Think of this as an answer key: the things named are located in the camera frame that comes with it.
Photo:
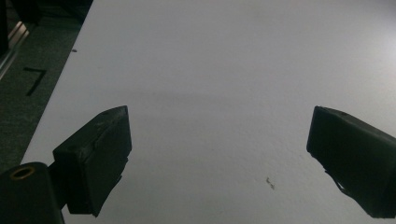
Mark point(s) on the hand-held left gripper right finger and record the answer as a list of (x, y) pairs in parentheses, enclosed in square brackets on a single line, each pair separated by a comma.
[(358, 155)]

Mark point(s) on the black tape mark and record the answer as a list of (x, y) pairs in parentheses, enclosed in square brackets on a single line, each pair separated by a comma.
[(35, 79)]

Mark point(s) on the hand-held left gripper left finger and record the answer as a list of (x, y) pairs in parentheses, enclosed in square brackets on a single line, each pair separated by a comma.
[(93, 161)]

